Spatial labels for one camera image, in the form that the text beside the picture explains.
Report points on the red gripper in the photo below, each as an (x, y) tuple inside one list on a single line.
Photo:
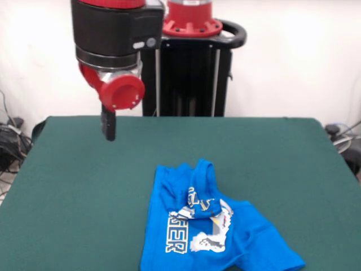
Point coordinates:
[(121, 93)]

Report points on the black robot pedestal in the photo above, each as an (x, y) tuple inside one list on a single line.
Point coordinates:
[(191, 79)]

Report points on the dark green table cloth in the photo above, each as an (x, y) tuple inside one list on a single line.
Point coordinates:
[(70, 211)]

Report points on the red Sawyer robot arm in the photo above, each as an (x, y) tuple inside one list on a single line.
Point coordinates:
[(112, 28)]

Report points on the blue printed t-shirt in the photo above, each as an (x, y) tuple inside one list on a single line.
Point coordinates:
[(197, 240)]

